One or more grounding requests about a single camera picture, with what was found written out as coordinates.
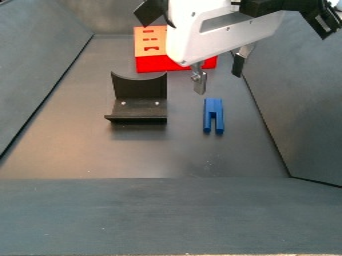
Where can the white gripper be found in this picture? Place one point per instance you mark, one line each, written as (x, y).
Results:
(208, 28)

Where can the blue square-circle object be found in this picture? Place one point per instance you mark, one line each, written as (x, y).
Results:
(212, 115)

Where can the black curved fixture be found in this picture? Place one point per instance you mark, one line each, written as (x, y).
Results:
(140, 100)

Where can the red foam shape block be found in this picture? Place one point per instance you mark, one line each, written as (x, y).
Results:
(149, 54)

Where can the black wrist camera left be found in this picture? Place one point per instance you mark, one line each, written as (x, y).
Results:
(149, 11)

